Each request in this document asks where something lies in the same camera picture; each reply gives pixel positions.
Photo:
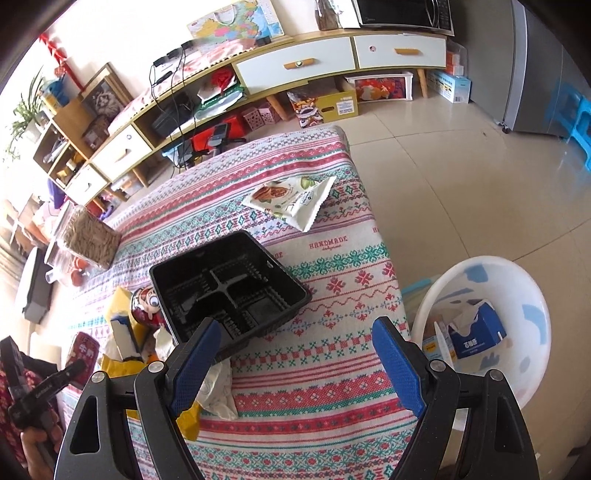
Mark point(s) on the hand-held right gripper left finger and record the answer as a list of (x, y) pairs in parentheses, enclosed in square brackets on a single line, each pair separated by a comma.
[(194, 369)]

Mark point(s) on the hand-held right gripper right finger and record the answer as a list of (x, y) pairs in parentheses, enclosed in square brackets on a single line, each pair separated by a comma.
[(399, 369)]

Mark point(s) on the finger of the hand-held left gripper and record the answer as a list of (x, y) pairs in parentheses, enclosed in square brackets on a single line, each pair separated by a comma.
[(67, 374)]

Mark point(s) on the white tissue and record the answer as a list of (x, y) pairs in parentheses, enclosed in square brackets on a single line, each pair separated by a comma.
[(217, 387)]

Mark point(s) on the red cartoon drink can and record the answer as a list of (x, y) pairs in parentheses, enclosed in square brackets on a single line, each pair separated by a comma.
[(145, 309)]

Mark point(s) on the black plastic compartment tray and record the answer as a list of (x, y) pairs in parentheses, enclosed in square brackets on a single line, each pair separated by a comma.
[(231, 290)]

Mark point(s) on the white plastic basin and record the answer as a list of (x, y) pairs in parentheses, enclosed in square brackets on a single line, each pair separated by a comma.
[(521, 295)]

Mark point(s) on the person's left hand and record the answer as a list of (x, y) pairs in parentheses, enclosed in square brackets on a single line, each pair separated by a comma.
[(39, 450)]

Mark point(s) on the red snack packet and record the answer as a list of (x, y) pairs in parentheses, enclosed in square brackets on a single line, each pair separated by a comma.
[(83, 353)]

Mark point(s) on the small orange and blue box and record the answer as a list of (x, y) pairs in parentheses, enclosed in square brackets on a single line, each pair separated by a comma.
[(436, 350)]

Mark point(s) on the yellow plastic bag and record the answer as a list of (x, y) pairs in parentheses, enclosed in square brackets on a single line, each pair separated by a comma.
[(187, 420)]

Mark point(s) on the blue tissue box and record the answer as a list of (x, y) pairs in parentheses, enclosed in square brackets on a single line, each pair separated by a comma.
[(478, 337)]

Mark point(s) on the small orange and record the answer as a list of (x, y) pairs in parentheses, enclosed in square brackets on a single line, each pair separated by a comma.
[(76, 278), (77, 263)]

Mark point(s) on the plastic jar of biscuits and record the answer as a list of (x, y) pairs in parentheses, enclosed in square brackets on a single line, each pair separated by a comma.
[(90, 242)]

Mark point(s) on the printed snack packet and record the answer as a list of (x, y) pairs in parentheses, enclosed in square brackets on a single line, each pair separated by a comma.
[(286, 196)]

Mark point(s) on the black phone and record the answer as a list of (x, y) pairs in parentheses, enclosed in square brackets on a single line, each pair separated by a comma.
[(219, 134)]

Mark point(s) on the red box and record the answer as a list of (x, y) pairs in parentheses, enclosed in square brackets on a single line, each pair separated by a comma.
[(217, 134)]

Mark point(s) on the black set-top box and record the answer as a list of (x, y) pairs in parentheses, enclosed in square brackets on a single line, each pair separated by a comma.
[(171, 120)]

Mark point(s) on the pink perforated box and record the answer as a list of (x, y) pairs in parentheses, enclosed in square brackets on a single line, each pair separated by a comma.
[(258, 117)]

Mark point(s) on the green potted plant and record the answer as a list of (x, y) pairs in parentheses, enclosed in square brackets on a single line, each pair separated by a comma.
[(25, 108)]

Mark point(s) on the yellow cardboard box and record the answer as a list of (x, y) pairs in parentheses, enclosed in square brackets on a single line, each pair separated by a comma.
[(332, 104)]

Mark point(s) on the white fox print storage box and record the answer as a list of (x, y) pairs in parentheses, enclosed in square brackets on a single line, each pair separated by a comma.
[(381, 87)]

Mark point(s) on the framed animal picture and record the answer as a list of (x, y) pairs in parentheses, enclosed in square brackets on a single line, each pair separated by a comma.
[(106, 94)]

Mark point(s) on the blue and white carton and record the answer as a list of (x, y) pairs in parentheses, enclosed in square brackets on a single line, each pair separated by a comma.
[(450, 87)]

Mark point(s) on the red hanging decoration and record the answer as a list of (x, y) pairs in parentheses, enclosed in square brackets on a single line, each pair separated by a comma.
[(62, 57)]

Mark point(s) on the white and wood TV cabinet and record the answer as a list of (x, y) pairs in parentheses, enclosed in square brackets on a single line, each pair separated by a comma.
[(295, 64)]

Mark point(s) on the grey refrigerator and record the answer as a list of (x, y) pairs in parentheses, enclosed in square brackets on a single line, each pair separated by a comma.
[(540, 64)]

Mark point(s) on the black microwave oven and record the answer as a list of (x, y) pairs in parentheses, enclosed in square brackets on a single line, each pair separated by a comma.
[(401, 14)]

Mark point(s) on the clear bag of snacks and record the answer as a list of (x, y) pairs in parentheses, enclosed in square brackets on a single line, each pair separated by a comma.
[(334, 14)]

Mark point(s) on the colourful wall map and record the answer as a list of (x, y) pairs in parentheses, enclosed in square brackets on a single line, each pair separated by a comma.
[(235, 21)]

